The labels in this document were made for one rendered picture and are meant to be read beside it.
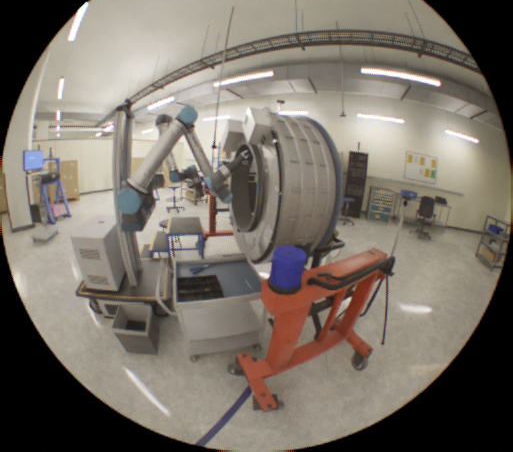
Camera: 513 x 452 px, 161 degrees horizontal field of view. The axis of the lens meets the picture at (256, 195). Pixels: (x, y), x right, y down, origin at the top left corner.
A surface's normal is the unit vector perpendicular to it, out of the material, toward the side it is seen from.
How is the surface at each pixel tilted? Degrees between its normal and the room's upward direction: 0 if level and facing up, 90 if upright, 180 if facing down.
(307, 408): 0
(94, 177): 90
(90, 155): 90
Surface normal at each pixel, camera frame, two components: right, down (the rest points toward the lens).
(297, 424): 0.07, -0.98
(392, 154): -0.48, 0.13
